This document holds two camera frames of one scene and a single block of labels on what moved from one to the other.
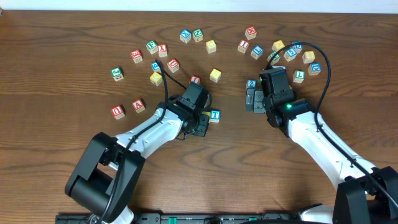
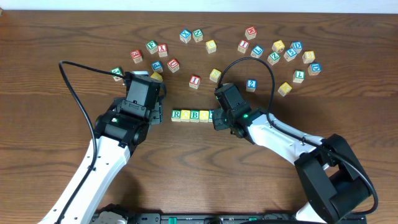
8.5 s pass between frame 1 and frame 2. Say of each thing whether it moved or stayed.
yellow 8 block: stayed
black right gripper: moved
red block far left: stayed
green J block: stayed
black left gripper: moved
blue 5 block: stayed
